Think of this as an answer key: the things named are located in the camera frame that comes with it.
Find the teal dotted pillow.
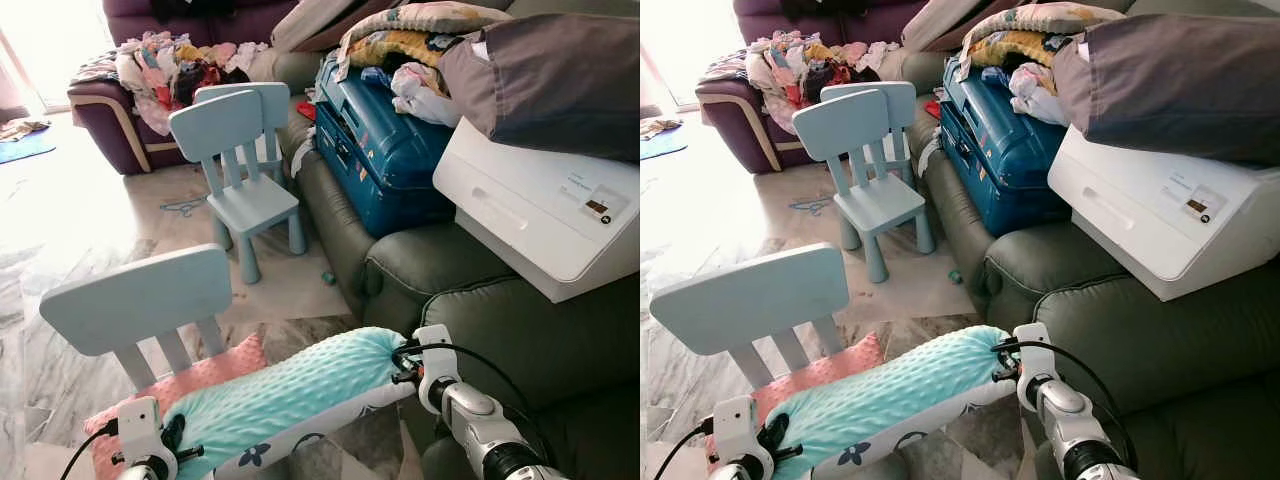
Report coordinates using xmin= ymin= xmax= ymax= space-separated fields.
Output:
xmin=765 ymin=325 xmax=1021 ymax=480
xmin=160 ymin=326 xmax=421 ymax=480

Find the pink dotted pillow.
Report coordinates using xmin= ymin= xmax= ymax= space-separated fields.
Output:
xmin=83 ymin=333 xmax=269 ymax=480
xmin=705 ymin=332 xmax=886 ymax=471

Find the purple sofa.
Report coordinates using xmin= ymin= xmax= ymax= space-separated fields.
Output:
xmin=68 ymin=0 xmax=331 ymax=176
xmin=695 ymin=0 xmax=961 ymax=176

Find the large grey pillow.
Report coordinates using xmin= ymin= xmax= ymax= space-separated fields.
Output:
xmin=437 ymin=13 xmax=641 ymax=163
xmin=1050 ymin=13 xmax=1280 ymax=166

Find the light blue child chair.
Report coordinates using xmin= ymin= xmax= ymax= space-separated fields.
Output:
xmin=40 ymin=244 xmax=246 ymax=393
xmin=820 ymin=80 xmax=918 ymax=181
xmin=792 ymin=88 xmax=936 ymax=284
xmin=650 ymin=243 xmax=851 ymax=391
xmin=168 ymin=88 xmax=308 ymax=285
xmin=195 ymin=82 xmax=293 ymax=186

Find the white box appliance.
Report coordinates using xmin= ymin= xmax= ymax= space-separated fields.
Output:
xmin=1047 ymin=125 xmax=1280 ymax=303
xmin=433 ymin=117 xmax=641 ymax=304

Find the blue hard suitcase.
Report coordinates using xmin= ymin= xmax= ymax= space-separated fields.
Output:
xmin=938 ymin=55 xmax=1076 ymax=238
xmin=313 ymin=55 xmax=461 ymax=239

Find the crumpled white cloth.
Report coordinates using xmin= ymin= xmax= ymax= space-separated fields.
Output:
xmin=1008 ymin=62 xmax=1076 ymax=126
xmin=390 ymin=62 xmax=461 ymax=128

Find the blue floor mat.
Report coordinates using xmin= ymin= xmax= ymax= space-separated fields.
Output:
xmin=640 ymin=125 xmax=689 ymax=161
xmin=0 ymin=125 xmax=58 ymax=166

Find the floral patterned quilt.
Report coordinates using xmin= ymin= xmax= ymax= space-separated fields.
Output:
xmin=958 ymin=2 xmax=1126 ymax=81
xmin=335 ymin=2 xmax=513 ymax=83

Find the taupe cushion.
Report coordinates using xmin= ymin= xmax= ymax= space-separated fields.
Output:
xmin=270 ymin=0 xmax=401 ymax=53
xmin=900 ymin=0 xmax=1011 ymax=51

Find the colourful clothes pile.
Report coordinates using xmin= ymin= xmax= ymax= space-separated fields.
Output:
xmin=75 ymin=30 xmax=271 ymax=136
xmin=705 ymin=30 xmax=896 ymax=136

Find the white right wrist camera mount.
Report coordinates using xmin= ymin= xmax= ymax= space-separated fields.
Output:
xmin=1013 ymin=322 xmax=1059 ymax=411
xmin=413 ymin=324 xmax=461 ymax=413

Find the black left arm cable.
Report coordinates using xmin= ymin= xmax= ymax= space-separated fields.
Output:
xmin=655 ymin=420 xmax=716 ymax=480
xmin=60 ymin=420 xmax=123 ymax=480

